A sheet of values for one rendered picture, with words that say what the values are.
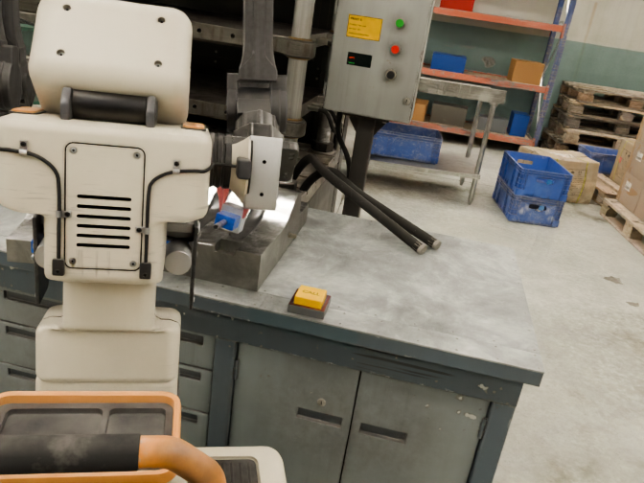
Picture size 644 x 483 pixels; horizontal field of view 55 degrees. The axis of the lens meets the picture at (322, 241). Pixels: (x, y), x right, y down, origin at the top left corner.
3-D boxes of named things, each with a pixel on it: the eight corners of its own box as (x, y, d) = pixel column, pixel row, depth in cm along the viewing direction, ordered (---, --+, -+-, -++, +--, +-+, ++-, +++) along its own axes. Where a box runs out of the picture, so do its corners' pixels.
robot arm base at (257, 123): (221, 143, 92) (300, 149, 95) (222, 102, 96) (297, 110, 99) (217, 176, 99) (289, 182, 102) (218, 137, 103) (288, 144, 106)
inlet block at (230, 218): (223, 242, 125) (230, 218, 124) (200, 235, 125) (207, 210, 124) (242, 230, 138) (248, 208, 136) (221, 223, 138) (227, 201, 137)
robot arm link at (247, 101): (237, 120, 98) (270, 121, 99) (238, 73, 103) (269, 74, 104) (237, 155, 106) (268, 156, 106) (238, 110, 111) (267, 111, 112)
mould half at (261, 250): (257, 291, 137) (263, 236, 132) (149, 267, 141) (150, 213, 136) (306, 221, 183) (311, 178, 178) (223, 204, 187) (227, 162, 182)
